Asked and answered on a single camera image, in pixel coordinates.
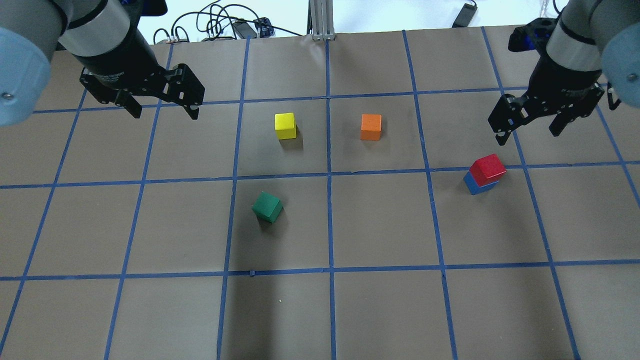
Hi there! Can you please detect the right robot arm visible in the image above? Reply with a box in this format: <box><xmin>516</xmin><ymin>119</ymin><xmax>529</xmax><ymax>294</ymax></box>
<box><xmin>487</xmin><ymin>0</ymin><xmax>640</xmax><ymax>146</ymax></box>

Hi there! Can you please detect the black cable bundle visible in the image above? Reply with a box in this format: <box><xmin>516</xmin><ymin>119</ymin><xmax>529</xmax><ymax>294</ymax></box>
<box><xmin>152</xmin><ymin>0</ymin><xmax>303</xmax><ymax>46</ymax></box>

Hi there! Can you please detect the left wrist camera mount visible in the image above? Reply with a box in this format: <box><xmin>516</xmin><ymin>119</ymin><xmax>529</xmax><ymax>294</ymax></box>
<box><xmin>119</xmin><ymin>0</ymin><xmax>169</xmax><ymax>18</ymax></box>

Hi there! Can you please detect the aluminium frame post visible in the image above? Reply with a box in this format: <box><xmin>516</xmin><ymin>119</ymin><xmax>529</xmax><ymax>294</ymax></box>
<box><xmin>308</xmin><ymin>0</ymin><xmax>336</xmax><ymax>41</ymax></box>

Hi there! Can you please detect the red block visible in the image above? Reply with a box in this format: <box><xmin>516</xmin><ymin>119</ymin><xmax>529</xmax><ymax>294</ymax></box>
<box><xmin>469</xmin><ymin>153</ymin><xmax>507</xmax><ymax>187</ymax></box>

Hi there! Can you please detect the black power adapter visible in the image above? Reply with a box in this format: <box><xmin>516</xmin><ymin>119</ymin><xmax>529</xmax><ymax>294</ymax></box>
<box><xmin>451</xmin><ymin>2</ymin><xmax>478</xmax><ymax>28</ymax></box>

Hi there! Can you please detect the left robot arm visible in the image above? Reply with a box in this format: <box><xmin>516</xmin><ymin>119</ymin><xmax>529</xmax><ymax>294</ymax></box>
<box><xmin>0</xmin><ymin>0</ymin><xmax>205</xmax><ymax>126</ymax></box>

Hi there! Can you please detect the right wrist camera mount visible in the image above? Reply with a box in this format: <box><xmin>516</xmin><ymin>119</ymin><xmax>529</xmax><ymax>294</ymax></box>
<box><xmin>507</xmin><ymin>17</ymin><xmax>558</xmax><ymax>53</ymax></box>

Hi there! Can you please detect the yellow block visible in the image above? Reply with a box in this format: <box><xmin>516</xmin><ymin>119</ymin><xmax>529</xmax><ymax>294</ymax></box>
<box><xmin>274</xmin><ymin>112</ymin><xmax>297</xmax><ymax>141</ymax></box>

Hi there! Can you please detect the blue block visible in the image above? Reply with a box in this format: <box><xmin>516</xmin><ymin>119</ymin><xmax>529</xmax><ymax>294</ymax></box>
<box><xmin>463</xmin><ymin>171</ymin><xmax>499</xmax><ymax>196</ymax></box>

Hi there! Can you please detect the orange block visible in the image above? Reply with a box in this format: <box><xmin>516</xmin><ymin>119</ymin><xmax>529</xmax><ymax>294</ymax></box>
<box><xmin>359</xmin><ymin>113</ymin><xmax>382</xmax><ymax>141</ymax></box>

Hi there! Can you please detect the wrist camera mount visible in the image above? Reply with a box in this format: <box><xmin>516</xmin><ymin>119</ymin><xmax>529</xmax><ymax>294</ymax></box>
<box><xmin>507</xmin><ymin>17</ymin><xmax>558</xmax><ymax>53</ymax></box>
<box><xmin>119</xmin><ymin>0</ymin><xmax>169</xmax><ymax>18</ymax></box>

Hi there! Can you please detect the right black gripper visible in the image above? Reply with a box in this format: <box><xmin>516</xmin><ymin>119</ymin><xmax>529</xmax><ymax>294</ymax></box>
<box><xmin>487</xmin><ymin>54</ymin><xmax>604</xmax><ymax>146</ymax></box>

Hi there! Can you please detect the green block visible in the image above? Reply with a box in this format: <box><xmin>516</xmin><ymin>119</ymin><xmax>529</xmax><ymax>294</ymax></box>
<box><xmin>251</xmin><ymin>191</ymin><xmax>284</xmax><ymax>224</ymax></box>

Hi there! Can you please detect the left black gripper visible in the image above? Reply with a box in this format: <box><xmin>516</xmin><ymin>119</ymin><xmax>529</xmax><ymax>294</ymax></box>
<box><xmin>80</xmin><ymin>30</ymin><xmax>206</xmax><ymax>121</ymax></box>

